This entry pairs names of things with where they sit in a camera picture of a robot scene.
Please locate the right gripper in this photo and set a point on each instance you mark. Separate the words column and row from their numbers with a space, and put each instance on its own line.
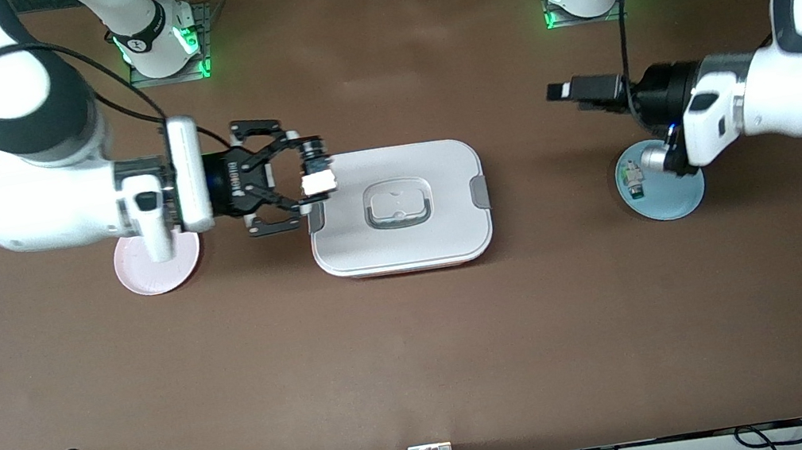
column 231, row 181

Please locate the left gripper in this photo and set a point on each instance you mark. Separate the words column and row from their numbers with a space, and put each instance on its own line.
column 658, row 92

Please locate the black orange toy car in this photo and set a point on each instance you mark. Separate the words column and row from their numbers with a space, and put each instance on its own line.
column 318, row 182

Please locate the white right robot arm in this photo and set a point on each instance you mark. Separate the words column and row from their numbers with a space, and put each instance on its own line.
column 44, row 209

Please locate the light blue round plate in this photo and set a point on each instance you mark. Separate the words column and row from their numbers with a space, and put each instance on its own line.
column 667, row 203

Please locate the pink round plate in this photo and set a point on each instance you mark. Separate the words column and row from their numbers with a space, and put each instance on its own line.
column 152, row 276

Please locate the green white push-button switch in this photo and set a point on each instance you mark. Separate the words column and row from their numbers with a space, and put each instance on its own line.
column 634, row 180

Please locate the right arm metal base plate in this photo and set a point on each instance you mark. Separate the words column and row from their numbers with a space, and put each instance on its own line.
column 207, row 38

